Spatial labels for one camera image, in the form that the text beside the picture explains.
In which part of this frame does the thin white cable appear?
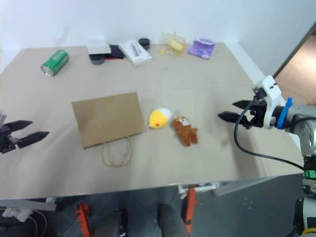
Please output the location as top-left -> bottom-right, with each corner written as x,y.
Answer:
29,211 -> 48,237

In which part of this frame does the white open device box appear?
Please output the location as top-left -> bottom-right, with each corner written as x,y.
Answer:
118,39 -> 153,68

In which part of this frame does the orange clamp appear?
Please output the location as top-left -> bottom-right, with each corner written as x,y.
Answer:
183,187 -> 198,236
75,202 -> 91,237

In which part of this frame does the black flat case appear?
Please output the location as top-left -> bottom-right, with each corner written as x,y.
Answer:
105,44 -> 125,60

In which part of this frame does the brown teddy bear plush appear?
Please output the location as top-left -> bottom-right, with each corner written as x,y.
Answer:
171,116 -> 199,148

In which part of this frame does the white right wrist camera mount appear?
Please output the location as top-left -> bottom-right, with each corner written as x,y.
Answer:
252,75 -> 282,130

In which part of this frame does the brown paper bag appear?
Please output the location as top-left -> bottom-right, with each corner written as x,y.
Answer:
71,92 -> 148,168

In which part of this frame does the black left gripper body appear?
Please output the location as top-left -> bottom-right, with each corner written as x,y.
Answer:
0,124 -> 20,155

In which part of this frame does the silver robot torso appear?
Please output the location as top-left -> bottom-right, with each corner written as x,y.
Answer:
293,155 -> 316,237

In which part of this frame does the clear bag with bread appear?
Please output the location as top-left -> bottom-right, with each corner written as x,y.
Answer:
158,31 -> 188,57

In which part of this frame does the purple snack packet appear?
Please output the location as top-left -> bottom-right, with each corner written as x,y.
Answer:
187,38 -> 216,60

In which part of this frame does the white flat box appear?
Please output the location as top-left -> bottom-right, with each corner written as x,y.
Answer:
86,39 -> 112,56

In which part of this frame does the yellow chick plush toy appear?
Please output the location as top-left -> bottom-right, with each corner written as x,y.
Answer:
148,107 -> 172,130

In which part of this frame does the white table bracket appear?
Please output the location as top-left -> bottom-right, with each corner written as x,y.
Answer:
178,182 -> 220,198

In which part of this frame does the white power strip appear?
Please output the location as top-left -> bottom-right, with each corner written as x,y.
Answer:
0,207 -> 32,221

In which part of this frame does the green drink can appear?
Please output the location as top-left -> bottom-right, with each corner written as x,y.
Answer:
40,49 -> 70,78

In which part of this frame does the blue cable clip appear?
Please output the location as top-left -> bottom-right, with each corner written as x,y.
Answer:
276,97 -> 293,130

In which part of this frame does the grey round tape roll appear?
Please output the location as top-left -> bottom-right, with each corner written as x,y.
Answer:
89,54 -> 105,66

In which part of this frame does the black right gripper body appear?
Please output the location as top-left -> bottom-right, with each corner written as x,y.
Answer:
239,95 -> 269,130

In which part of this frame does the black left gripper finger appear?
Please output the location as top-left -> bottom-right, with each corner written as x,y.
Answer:
16,131 -> 50,149
4,120 -> 34,135

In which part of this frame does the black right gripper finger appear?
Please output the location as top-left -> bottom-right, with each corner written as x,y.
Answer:
217,111 -> 241,124
232,99 -> 253,110

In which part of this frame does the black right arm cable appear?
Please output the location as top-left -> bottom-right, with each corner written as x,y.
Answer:
234,100 -> 305,171

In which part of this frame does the black round cylinder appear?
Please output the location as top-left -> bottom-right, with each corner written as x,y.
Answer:
138,37 -> 151,50

